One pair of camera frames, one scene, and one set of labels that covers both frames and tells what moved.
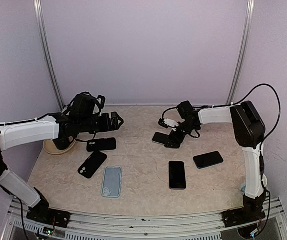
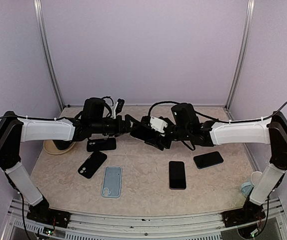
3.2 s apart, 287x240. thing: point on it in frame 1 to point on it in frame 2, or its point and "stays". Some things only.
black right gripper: x=173 y=142 to x=161 y=143
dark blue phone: x=208 y=159 stays
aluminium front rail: x=208 y=226 stays
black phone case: x=92 y=164 stays
